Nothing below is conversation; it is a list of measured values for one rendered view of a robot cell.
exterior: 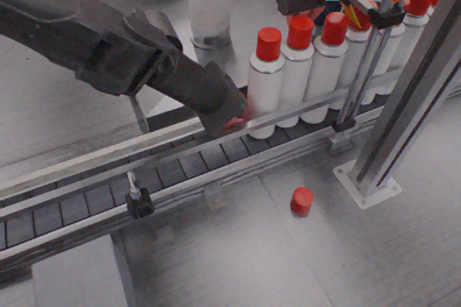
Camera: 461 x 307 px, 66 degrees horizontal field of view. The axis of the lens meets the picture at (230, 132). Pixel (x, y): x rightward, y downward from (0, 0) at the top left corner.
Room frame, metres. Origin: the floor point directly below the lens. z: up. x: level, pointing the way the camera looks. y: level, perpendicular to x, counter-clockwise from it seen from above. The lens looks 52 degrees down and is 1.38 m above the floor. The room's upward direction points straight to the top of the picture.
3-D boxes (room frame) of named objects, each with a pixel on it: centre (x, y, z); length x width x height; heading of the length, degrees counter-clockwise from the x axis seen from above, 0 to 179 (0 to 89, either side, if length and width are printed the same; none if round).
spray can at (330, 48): (0.43, -0.15, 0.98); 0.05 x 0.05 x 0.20
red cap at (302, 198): (0.27, -0.12, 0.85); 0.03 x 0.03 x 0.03
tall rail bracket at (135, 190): (0.23, 0.13, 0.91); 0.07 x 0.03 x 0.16; 24
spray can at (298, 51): (0.42, -0.10, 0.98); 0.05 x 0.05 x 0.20
